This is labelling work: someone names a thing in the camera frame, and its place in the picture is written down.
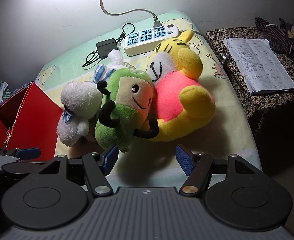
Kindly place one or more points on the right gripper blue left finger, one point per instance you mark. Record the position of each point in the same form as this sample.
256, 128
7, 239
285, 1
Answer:
108, 159

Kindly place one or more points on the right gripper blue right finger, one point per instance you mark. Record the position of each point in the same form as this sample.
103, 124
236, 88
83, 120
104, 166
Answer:
185, 158

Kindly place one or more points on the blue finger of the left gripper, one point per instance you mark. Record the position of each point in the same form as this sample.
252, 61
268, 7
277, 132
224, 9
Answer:
28, 153

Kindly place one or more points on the green bean plush toy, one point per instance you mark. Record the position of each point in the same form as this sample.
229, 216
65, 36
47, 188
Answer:
127, 98

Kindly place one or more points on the yellow tiger plush toy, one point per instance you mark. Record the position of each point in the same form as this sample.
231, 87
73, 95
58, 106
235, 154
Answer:
181, 105

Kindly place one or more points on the white bunny plush plaid ears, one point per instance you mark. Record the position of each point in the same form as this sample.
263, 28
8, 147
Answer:
81, 102

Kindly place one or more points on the white fluffy bunny plush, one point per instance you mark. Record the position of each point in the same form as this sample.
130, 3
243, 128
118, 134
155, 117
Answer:
116, 59

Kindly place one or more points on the red cardboard box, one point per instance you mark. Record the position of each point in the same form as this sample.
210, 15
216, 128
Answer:
29, 119

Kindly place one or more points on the floral cloth covered side table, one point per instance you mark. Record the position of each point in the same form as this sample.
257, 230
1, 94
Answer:
271, 116

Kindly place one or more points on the black power adapter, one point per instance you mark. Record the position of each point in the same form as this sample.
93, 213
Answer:
104, 47

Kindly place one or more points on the handwritten paper notebook right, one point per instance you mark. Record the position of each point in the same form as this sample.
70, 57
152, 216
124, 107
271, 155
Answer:
262, 71

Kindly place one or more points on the white power strip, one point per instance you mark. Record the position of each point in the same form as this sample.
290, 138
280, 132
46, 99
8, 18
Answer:
146, 40

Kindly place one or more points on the dark striped clothing pile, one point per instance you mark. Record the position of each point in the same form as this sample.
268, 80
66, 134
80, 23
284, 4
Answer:
281, 37

